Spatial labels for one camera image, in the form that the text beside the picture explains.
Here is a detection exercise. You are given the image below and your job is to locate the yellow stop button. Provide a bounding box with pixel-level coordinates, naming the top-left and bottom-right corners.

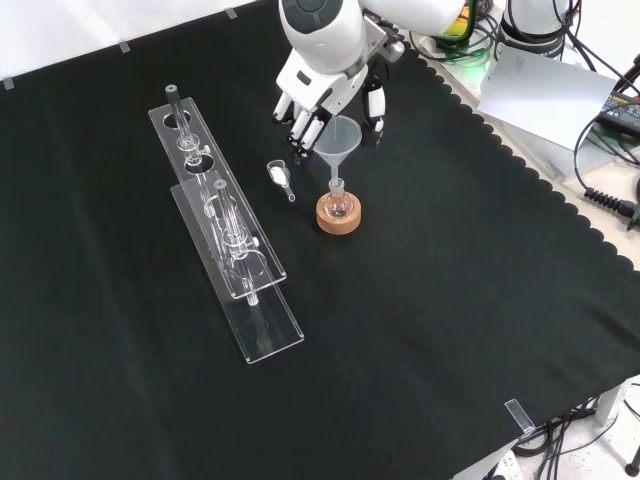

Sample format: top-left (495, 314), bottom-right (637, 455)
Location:
top-left (433, 5), bottom-right (475, 51)

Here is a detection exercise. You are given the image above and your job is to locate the cork ring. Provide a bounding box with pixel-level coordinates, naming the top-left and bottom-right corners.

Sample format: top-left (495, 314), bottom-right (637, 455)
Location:
top-left (315, 193), bottom-right (362, 237)

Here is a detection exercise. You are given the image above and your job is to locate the translucent plastic funnel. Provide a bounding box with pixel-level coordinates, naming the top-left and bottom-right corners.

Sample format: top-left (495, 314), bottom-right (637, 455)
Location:
top-left (312, 115), bottom-right (363, 196)

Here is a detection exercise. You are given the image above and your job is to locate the clear funnel stand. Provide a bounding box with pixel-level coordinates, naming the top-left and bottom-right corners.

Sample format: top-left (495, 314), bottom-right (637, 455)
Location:
top-left (148, 83), bottom-right (306, 367)

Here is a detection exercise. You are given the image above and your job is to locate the clear tape strip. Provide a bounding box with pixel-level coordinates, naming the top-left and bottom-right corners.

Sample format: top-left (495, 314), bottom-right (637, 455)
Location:
top-left (503, 397), bottom-right (536, 434)

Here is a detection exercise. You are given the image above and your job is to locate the black power adapter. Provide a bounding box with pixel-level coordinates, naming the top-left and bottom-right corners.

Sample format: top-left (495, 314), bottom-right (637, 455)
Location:
top-left (597, 82), bottom-right (640, 142)

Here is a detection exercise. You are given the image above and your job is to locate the black looped cable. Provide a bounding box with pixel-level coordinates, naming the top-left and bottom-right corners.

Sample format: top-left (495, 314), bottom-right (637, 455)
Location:
top-left (572, 110), bottom-right (640, 197)

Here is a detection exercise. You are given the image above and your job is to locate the round-bottom glass flask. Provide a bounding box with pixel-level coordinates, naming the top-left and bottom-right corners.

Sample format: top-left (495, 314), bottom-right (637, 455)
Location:
top-left (322, 178), bottom-right (355, 219)

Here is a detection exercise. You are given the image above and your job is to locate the glass weighing funnel with powder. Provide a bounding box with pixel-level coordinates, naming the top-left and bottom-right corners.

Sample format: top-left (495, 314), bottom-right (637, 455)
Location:
top-left (266, 159), bottom-right (297, 204)

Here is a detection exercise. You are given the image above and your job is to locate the black cloth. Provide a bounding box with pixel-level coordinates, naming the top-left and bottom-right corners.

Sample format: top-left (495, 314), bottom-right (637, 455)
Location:
top-left (0, 0), bottom-right (640, 480)

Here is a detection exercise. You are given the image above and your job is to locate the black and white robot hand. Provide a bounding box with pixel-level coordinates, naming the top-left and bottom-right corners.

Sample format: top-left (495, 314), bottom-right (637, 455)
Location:
top-left (271, 49), bottom-right (389, 165)

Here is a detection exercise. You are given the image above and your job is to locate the grey table leg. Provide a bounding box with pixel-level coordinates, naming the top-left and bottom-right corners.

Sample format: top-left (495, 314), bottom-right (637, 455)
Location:
top-left (594, 383), bottom-right (626, 427)

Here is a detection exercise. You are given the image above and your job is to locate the black cable bundle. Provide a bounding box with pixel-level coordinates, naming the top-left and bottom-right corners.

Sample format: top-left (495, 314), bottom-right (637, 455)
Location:
top-left (513, 399), bottom-right (624, 480)

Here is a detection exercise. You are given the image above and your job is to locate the black ribbed cable plug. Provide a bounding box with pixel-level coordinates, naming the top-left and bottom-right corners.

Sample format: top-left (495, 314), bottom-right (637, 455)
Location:
top-left (583, 185), bottom-right (640, 231)

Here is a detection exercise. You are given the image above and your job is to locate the white power strip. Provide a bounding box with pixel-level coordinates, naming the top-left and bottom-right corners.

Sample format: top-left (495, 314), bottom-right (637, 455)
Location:
top-left (478, 448), bottom-right (524, 480)

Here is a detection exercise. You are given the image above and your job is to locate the pale board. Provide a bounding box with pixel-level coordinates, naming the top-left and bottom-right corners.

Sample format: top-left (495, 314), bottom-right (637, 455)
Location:
top-left (476, 43), bottom-right (619, 152)

